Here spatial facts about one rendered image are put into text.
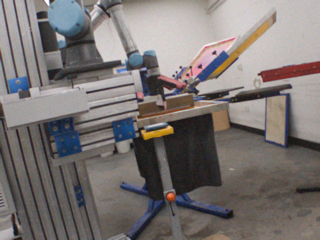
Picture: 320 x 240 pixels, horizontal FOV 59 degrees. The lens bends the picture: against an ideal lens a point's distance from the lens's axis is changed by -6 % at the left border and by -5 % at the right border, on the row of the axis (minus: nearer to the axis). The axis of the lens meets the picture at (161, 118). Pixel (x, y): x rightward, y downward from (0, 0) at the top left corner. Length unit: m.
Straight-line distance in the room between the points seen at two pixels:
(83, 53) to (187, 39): 5.40
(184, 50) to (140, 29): 1.02
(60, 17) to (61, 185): 0.69
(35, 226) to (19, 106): 0.58
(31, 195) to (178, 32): 5.52
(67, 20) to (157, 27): 5.41
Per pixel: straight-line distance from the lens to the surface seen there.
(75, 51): 1.17
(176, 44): 6.40
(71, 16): 1.04
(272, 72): 2.42
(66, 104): 0.99
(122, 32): 1.67
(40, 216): 1.36
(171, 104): 1.81
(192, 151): 1.64
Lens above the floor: 1.13
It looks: 6 degrees down
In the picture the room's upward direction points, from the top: 11 degrees counter-clockwise
